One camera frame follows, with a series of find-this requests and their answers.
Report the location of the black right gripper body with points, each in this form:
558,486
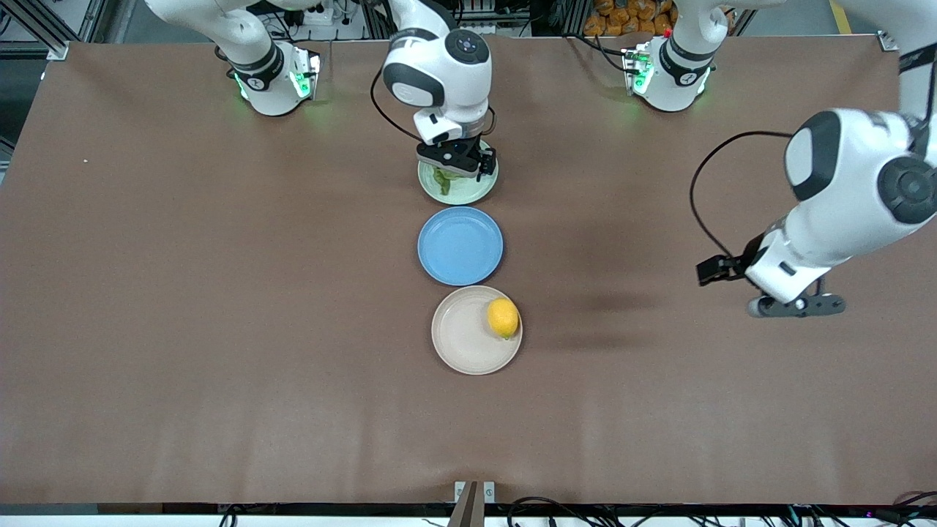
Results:
476,157

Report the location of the green lettuce leaf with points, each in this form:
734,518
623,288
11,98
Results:
441,183

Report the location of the yellow lemon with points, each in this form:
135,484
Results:
503,317

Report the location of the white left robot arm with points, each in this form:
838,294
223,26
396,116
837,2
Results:
856,183

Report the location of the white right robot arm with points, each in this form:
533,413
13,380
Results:
439,73

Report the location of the light green round plate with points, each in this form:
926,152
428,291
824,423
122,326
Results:
468,192

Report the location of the blue round plate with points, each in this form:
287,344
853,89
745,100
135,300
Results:
460,245

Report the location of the beige round plate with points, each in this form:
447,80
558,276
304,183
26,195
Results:
465,337

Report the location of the white power strip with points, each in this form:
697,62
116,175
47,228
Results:
316,11

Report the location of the bag of orange fruit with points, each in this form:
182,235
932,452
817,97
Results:
629,15

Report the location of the metal table edge bracket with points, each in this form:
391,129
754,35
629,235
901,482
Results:
474,501

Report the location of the aluminium frame profile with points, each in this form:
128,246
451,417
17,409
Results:
44,22

